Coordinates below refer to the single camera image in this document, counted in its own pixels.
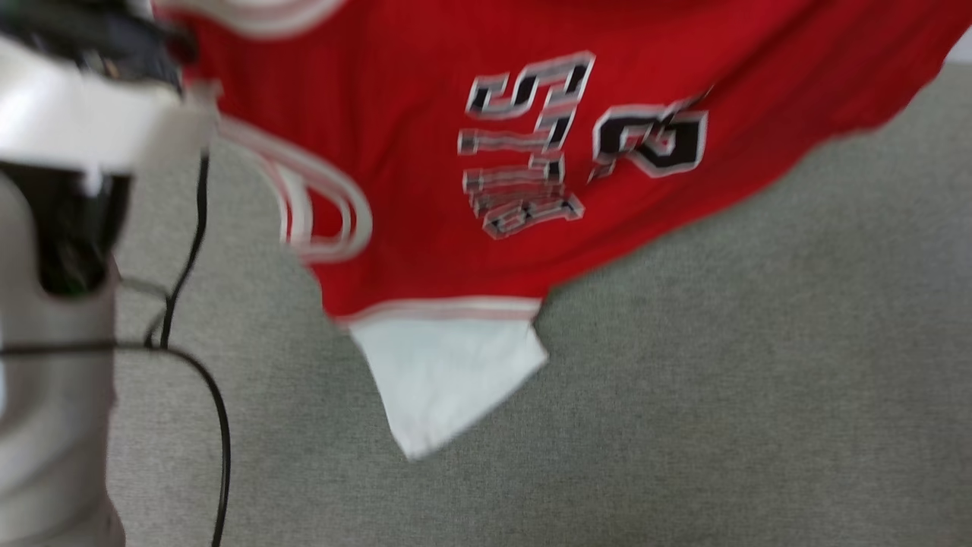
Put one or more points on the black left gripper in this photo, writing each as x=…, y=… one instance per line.
x=76, y=30

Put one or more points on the red white basketball jersey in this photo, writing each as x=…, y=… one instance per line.
x=380, y=114

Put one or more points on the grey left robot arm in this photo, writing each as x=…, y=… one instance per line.
x=53, y=425

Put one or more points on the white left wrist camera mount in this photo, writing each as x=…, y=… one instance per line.
x=76, y=121

